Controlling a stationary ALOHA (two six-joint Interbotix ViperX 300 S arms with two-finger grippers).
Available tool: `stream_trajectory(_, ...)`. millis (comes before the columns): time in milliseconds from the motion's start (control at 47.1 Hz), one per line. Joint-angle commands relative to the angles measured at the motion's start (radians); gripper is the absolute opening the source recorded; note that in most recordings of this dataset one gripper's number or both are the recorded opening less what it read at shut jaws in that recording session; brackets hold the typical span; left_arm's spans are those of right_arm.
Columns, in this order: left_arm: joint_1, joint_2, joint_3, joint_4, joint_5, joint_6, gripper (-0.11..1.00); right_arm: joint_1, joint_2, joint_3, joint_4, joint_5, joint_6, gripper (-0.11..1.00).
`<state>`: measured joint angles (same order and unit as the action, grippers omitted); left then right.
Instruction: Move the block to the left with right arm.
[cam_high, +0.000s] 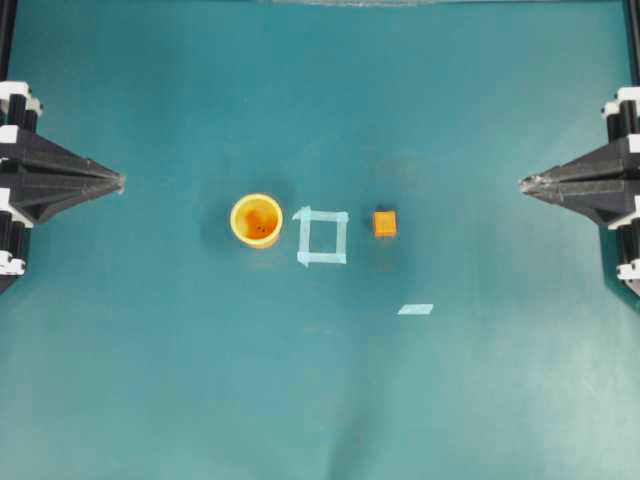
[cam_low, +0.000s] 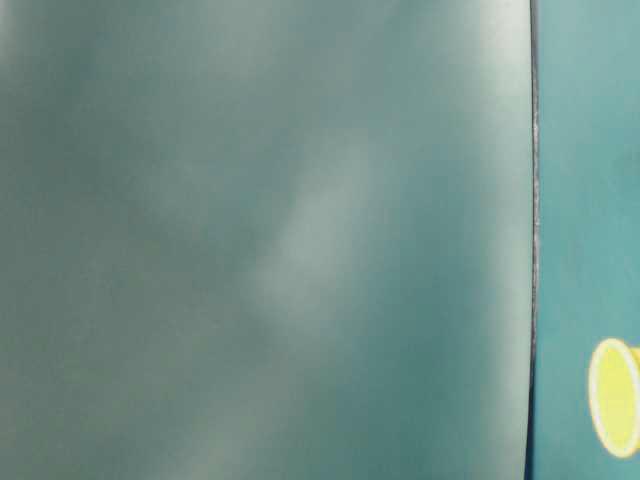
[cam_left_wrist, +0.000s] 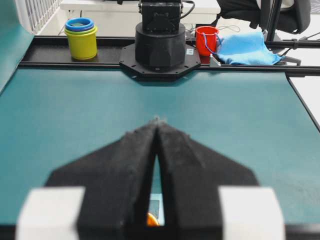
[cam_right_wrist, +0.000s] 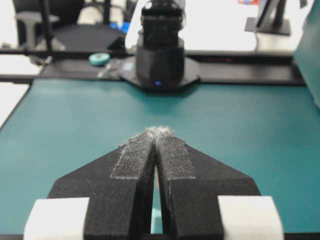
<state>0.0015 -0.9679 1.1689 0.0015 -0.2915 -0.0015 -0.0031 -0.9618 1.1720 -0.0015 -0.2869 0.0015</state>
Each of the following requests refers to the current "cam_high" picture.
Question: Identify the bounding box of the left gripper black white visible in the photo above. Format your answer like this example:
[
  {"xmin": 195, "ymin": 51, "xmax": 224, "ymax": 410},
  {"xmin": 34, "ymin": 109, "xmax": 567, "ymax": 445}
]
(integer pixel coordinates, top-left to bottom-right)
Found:
[{"xmin": 1, "ymin": 80, "xmax": 125, "ymax": 294}]

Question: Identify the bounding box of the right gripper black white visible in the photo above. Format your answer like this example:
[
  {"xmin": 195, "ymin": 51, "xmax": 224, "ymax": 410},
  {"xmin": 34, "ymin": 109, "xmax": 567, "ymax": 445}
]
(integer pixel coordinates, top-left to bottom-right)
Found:
[{"xmin": 519, "ymin": 87, "xmax": 639, "ymax": 295}]

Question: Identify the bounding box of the orange cube block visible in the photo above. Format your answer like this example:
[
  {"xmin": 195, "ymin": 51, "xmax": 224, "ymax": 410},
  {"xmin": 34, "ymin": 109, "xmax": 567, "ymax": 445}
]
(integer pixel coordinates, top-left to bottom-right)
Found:
[{"xmin": 373, "ymin": 210, "xmax": 397, "ymax": 238}]

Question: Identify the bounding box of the orange yellow plastic cup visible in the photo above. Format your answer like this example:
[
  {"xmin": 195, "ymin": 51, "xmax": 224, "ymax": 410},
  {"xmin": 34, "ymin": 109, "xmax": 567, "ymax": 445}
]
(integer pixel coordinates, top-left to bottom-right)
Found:
[{"xmin": 230, "ymin": 193, "xmax": 284, "ymax": 249}]

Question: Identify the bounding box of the light blue tape strip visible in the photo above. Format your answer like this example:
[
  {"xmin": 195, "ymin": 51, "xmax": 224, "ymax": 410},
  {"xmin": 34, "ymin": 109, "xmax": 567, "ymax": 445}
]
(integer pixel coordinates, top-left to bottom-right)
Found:
[{"xmin": 398, "ymin": 304, "xmax": 434, "ymax": 316}]

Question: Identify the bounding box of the light blue tape square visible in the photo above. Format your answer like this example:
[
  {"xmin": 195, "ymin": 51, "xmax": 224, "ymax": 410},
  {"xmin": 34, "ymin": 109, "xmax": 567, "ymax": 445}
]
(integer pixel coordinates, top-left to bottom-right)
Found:
[{"xmin": 292, "ymin": 206, "xmax": 349, "ymax": 268}]

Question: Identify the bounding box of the black frame post left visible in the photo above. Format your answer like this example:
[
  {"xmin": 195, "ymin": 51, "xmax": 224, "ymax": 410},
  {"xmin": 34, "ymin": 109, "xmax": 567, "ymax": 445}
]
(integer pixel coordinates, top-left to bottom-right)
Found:
[{"xmin": 0, "ymin": 0, "xmax": 18, "ymax": 81}]

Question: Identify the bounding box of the black frame post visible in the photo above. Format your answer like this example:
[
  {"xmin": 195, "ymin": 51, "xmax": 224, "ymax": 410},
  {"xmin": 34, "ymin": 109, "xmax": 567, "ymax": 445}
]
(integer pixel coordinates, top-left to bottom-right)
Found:
[
  {"xmin": 623, "ymin": 0, "xmax": 640, "ymax": 86},
  {"xmin": 0, "ymin": 0, "xmax": 18, "ymax": 81}
]

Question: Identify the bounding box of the black frame post right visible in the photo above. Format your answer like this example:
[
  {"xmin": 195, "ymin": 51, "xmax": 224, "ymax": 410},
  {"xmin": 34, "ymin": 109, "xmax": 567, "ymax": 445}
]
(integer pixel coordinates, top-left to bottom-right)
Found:
[{"xmin": 623, "ymin": 0, "xmax": 640, "ymax": 86}]

